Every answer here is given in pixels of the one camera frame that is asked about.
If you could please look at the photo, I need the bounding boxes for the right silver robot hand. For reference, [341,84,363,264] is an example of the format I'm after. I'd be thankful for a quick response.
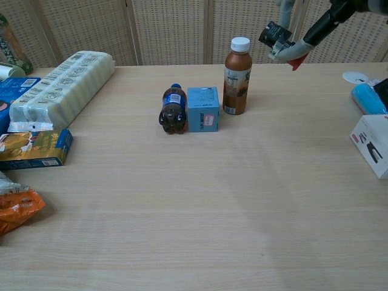
[276,0,388,64]

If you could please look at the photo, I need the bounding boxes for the white round disc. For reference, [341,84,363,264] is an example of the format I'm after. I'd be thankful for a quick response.
[343,70,380,86]

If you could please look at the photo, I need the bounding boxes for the light blue tube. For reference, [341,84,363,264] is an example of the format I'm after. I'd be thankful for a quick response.
[350,83,388,116]

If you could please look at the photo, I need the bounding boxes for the brown tea bottle white cap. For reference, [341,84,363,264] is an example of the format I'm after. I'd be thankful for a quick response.
[222,36,253,116]

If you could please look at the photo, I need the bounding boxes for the white cardboard box red print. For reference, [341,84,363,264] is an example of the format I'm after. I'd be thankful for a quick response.
[349,113,388,180]

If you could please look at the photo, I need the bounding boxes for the light blue cardboard box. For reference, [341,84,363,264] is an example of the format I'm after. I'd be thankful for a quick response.
[186,86,221,133]

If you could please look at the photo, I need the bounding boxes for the woven wooden folding screen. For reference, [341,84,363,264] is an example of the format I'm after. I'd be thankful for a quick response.
[0,0,388,69]

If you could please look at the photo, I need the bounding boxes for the small cola bottle blue cap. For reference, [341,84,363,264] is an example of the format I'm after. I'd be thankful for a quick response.
[158,83,188,135]

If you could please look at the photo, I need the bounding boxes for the long white tissue pack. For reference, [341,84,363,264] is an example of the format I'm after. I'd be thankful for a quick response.
[7,51,116,133]

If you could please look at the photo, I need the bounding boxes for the green label tea bottle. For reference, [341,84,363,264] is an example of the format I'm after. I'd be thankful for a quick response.
[0,13,33,76]

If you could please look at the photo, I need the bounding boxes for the yellow and blue snack box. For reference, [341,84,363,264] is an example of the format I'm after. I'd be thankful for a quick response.
[0,128,74,171]

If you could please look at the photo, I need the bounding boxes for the blue Oreo cookie box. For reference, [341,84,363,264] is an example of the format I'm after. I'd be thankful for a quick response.
[0,76,42,129]

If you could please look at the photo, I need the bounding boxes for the white crinkled snack bag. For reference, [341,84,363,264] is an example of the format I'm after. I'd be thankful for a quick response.
[0,170,31,195]

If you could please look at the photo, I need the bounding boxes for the orange snack bag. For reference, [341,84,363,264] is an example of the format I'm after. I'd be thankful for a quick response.
[0,187,47,241]

